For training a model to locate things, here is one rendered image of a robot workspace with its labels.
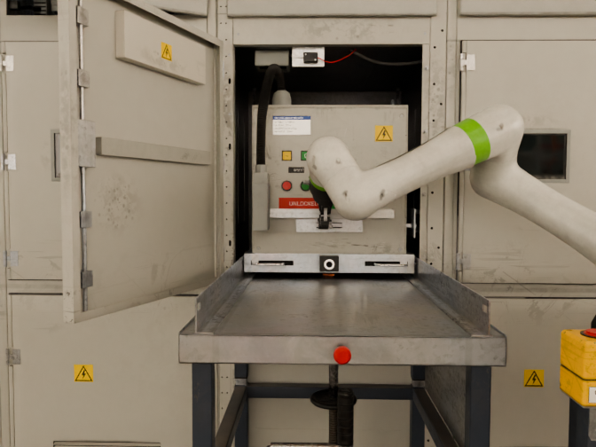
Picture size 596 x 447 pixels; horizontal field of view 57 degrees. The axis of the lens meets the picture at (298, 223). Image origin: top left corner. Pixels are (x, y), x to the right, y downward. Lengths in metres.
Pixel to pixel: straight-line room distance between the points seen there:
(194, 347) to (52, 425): 0.99
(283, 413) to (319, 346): 0.80
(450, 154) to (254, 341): 0.66
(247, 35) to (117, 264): 0.82
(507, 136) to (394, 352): 0.65
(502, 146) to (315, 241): 0.65
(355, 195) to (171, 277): 0.58
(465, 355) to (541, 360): 0.81
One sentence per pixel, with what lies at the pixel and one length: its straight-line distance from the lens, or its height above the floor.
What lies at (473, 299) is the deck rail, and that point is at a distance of 1.20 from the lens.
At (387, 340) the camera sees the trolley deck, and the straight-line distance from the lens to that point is 1.08.
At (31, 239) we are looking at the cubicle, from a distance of 1.91.
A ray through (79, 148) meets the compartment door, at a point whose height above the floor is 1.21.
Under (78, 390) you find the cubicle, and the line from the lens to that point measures 1.95.
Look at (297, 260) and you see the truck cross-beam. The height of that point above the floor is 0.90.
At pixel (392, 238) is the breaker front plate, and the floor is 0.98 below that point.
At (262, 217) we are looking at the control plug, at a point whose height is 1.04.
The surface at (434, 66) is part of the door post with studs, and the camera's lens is 1.80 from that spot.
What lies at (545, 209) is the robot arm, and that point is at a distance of 1.52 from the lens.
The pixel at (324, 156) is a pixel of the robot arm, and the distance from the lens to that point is 1.33.
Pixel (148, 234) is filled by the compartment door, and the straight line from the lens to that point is 1.48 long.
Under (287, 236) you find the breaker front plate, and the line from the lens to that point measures 1.76.
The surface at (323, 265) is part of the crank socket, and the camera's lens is 1.74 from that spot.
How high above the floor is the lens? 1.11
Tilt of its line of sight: 3 degrees down
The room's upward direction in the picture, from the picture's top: straight up
